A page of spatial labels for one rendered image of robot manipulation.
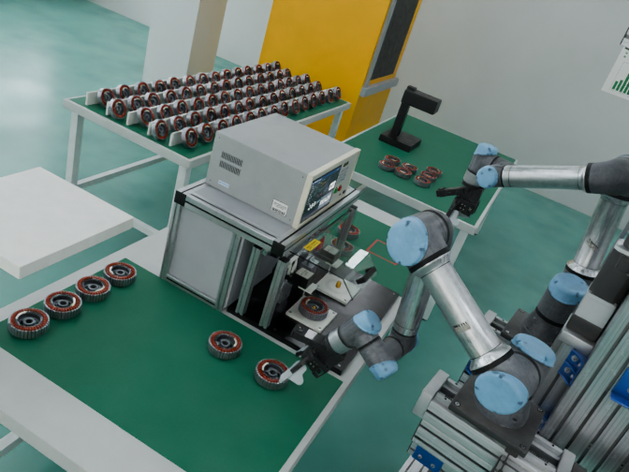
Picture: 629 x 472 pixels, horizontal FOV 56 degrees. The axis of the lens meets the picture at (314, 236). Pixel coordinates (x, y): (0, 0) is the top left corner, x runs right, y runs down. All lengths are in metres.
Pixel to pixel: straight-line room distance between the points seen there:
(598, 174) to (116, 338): 1.56
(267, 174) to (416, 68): 5.50
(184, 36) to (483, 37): 3.30
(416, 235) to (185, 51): 4.69
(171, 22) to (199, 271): 4.12
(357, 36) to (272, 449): 4.41
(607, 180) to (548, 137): 5.26
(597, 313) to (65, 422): 1.46
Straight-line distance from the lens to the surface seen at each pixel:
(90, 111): 3.61
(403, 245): 1.49
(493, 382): 1.50
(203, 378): 1.89
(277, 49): 5.98
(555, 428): 1.91
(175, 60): 6.03
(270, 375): 1.92
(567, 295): 2.06
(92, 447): 1.69
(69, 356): 1.91
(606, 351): 1.77
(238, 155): 2.06
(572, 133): 7.21
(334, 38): 5.71
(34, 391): 1.81
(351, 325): 1.71
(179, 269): 2.20
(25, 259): 1.48
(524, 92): 7.18
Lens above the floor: 2.05
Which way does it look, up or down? 28 degrees down
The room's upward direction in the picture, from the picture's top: 18 degrees clockwise
